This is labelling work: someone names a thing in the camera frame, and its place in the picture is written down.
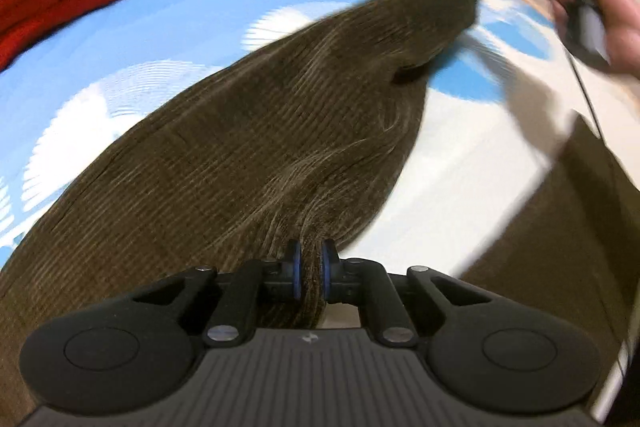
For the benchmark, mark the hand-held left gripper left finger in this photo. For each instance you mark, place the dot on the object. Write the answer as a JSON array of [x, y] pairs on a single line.
[[296, 271]]

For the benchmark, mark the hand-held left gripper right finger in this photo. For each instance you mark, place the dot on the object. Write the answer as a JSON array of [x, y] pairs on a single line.
[[327, 271]]

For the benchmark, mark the person's right hand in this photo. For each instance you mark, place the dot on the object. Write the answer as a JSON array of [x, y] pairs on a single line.
[[622, 27]]

